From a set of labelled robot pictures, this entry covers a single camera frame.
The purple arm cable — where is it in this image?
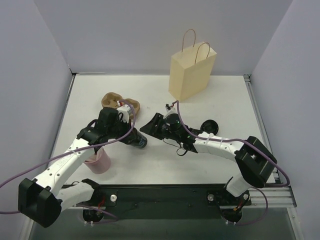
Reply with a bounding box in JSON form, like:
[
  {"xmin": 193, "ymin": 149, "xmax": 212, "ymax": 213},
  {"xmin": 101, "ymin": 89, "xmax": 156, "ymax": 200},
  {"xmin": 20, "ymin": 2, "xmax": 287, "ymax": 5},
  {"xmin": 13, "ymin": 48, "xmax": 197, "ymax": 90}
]
[
  {"xmin": 0, "ymin": 99, "xmax": 136, "ymax": 215},
  {"xmin": 171, "ymin": 100, "xmax": 291, "ymax": 226}
]

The black cup lid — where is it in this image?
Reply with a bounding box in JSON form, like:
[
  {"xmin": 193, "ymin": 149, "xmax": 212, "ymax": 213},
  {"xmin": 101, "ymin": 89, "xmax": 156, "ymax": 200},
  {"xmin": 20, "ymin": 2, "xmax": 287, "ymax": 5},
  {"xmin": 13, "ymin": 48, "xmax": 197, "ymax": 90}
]
[{"xmin": 200, "ymin": 119, "xmax": 219, "ymax": 135}]

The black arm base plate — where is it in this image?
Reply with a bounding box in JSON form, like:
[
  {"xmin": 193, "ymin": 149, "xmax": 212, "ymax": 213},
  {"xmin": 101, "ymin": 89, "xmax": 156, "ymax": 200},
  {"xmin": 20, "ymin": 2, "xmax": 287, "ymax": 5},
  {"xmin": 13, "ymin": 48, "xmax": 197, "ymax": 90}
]
[{"xmin": 81, "ymin": 184, "xmax": 252, "ymax": 224}]

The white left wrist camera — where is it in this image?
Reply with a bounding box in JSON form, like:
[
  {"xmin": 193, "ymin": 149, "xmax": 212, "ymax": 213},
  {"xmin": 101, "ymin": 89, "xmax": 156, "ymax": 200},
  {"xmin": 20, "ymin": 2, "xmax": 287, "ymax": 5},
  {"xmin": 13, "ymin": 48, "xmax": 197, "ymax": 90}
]
[{"xmin": 117, "ymin": 100, "xmax": 132, "ymax": 123}]

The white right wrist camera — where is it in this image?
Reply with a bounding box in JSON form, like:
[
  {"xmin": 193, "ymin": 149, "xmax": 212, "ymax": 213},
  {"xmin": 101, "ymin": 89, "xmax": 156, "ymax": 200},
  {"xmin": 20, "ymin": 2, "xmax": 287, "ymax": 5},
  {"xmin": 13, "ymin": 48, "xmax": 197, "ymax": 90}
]
[{"xmin": 165, "ymin": 103, "xmax": 177, "ymax": 118}]

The dark plastic cup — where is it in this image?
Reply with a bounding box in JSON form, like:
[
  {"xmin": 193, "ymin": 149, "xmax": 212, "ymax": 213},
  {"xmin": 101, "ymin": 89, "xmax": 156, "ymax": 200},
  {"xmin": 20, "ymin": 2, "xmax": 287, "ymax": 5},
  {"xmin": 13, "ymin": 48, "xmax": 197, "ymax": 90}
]
[{"xmin": 121, "ymin": 128, "xmax": 148, "ymax": 149}]

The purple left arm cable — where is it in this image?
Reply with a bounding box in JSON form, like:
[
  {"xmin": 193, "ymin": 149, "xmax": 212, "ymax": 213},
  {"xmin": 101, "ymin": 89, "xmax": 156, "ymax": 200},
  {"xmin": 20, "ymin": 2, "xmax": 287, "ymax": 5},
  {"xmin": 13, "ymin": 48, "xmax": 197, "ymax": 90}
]
[{"xmin": 0, "ymin": 99, "xmax": 136, "ymax": 215}]

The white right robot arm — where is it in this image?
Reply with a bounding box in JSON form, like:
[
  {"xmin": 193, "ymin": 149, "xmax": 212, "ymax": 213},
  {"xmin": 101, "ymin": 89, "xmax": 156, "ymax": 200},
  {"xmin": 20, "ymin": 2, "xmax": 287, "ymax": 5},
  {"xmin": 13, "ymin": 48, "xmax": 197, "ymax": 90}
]
[{"xmin": 140, "ymin": 113, "xmax": 277, "ymax": 204}]

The brown cardboard cup carrier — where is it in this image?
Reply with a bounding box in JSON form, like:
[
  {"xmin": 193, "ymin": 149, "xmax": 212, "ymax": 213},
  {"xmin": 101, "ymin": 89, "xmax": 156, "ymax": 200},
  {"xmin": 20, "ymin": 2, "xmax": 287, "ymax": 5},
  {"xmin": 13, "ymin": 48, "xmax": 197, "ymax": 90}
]
[{"xmin": 101, "ymin": 92, "xmax": 141, "ymax": 116}]

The beige paper bag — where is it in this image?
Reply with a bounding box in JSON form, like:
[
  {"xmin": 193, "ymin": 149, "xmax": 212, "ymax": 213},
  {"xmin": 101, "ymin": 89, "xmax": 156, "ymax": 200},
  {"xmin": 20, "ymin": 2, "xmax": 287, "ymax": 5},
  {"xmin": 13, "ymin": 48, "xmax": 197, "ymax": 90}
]
[{"xmin": 168, "ymin": 28, "xmax": 217, "ymax": 102}]

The pink straw holder cup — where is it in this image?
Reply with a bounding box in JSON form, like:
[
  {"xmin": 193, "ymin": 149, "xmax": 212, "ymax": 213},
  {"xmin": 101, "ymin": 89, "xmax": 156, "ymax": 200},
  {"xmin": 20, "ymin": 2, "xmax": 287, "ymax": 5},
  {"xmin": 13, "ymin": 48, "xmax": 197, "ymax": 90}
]
[{"xmin": 84, "ymin": 147, "xmax": 111, "ymax": 175}]

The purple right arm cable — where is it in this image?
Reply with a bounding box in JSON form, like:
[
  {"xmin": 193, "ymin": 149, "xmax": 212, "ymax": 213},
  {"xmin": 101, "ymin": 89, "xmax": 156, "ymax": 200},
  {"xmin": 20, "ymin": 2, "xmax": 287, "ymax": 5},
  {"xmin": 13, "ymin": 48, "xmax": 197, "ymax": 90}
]
[{"xmin": 171, "ymin": 100, "xmax": 291, "ymax": 226}]

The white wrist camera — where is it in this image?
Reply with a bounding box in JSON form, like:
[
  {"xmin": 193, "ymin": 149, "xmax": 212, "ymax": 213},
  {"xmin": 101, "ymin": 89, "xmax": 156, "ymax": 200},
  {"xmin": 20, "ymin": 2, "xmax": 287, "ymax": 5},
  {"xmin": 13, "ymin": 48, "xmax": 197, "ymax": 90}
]
[
  {"xmin": 117, "ymin": 100, "xmax": 132, "ymax": 123},
  {"xmin": 165, "ymin": 103, "xmax": 177, "ymax": 118}
]

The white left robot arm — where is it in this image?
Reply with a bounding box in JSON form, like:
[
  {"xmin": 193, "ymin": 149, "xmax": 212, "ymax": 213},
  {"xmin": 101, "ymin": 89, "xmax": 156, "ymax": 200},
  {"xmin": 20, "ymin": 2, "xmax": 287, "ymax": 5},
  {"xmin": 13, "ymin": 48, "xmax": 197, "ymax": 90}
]
[{"xmin": 18, "ymin": 103, "xmax": 135, "ymax": 228}]

